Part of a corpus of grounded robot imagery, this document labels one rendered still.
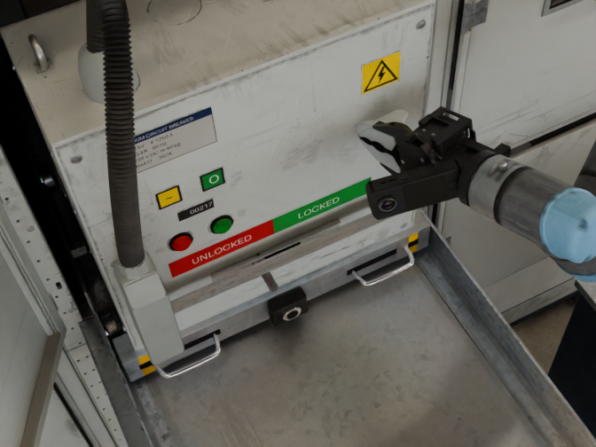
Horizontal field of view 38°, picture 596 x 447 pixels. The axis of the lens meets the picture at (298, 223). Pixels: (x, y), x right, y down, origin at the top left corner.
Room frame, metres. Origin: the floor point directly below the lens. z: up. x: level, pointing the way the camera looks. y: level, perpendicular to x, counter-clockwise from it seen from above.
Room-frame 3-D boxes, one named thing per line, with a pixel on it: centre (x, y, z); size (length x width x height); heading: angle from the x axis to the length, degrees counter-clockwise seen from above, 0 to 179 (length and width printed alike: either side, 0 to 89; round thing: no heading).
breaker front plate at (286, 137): (0.74, 0.03, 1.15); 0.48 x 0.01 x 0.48; 113
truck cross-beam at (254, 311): (0.76, 0.04, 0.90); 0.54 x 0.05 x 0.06; 113
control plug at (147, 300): (0.60, 0.20, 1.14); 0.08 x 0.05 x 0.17; 23
